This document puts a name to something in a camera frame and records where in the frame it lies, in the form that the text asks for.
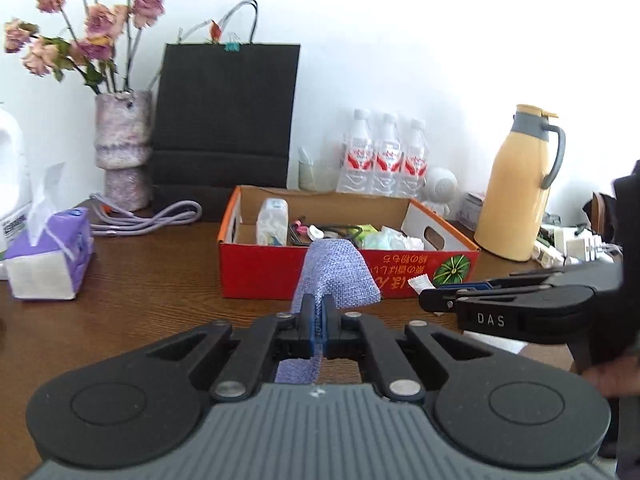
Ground purple fabric pouch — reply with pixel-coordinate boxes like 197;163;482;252
275;239;382;386

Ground white plug adapter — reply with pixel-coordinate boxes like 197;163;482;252
552;225;621;263

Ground red cardboard box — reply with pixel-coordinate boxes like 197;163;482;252
217;185;482;301

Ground clear cotton swab box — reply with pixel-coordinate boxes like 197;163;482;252
255;198;291;247

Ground small white printed box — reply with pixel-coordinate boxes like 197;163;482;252
459;192;489;232

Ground white power strip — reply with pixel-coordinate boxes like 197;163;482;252
532;240;566;267

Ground white plastic bag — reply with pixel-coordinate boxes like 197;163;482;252
362;226;425;252

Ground white plastic jug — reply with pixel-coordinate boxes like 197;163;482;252
0;105;32;281

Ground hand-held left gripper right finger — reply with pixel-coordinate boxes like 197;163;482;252
321;294;506;402

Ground purple lanyard cord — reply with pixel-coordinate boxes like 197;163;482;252
89;192;203;237

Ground bunch of dried pink roses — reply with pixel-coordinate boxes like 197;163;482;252
4;0;166;96

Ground purple tissue pack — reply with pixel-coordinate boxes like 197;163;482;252
4;162;95;301

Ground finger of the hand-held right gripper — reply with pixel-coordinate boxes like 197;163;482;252
419;286;551;315
436;261;623;295

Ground brown leather item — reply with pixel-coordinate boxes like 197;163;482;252
582;191;617;241

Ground yellow thermos jug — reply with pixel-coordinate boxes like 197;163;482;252
473;104;567;262

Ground mottled purple vase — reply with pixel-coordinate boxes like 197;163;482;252
95;90;153;212

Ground black paper bag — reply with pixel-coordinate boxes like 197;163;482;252
150;0;302;222

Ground white robot speaker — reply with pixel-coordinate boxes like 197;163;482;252
422;166;458;218

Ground person's right hand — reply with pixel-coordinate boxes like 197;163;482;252
584;357;626;400

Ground clear water bottle red label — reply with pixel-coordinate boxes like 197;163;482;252
400;118;430;198
372;112;403;197
336;108;376;196

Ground clear drinking glass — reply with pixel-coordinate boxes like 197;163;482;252
298;147;341;193

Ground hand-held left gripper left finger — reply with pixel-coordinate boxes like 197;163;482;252
135;292;321;402

